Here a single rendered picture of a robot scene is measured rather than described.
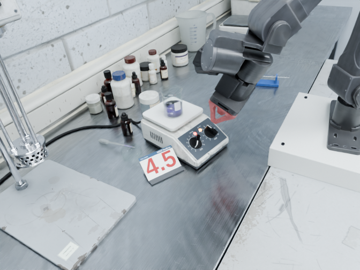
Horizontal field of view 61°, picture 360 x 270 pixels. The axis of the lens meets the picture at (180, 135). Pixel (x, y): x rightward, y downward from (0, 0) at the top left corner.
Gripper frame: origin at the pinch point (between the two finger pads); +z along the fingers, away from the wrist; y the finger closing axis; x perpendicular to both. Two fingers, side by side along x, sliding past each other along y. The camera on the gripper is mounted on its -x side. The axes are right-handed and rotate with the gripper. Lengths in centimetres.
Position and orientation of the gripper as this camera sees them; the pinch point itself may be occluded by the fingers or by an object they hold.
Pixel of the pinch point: (217, 115)
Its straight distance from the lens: 73.4
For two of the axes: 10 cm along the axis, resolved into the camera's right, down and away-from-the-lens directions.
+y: -5.1, 6.1, -6.0
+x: 8.1, 5.8, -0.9
